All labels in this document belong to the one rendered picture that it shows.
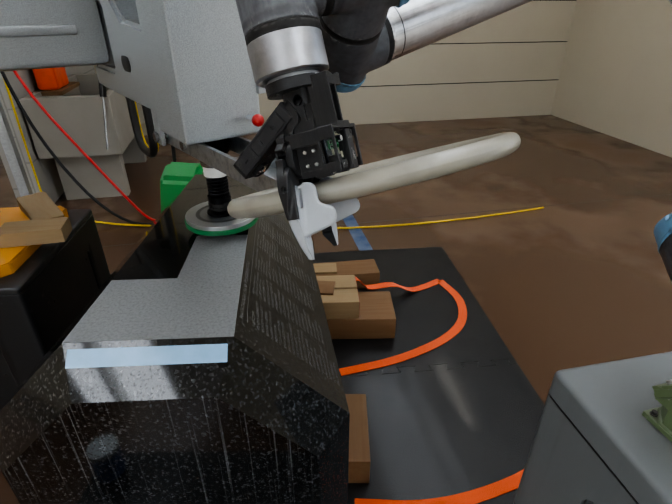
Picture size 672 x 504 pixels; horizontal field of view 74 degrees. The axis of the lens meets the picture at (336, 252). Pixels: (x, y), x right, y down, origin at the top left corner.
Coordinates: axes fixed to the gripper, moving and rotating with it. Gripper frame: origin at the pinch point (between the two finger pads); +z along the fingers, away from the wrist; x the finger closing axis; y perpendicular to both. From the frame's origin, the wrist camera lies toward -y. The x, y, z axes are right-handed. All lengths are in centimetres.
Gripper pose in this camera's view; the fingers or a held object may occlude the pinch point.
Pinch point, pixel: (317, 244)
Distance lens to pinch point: 58.5
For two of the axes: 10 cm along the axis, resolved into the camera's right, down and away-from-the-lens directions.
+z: 2.2, 9.6, 1.9
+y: 8.9, -1.2, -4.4
